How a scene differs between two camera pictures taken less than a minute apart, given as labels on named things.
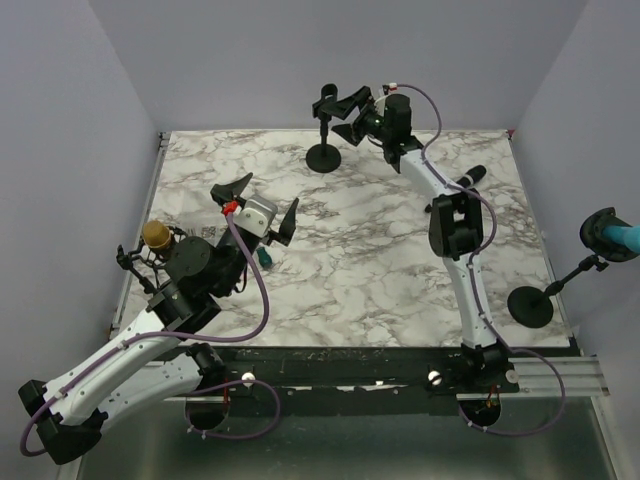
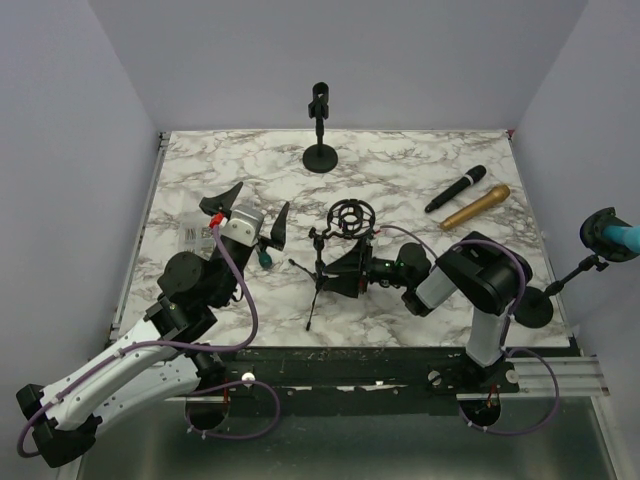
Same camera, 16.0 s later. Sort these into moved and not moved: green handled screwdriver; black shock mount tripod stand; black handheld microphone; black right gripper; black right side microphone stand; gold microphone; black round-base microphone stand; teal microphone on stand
Moved: gold microphone; black right gripper; black round-base microphone stand; black shock mount tripod stand
Not moved: teal microphone on stand; black handheld microphone; green handled screwdriver; black right side microphone stand
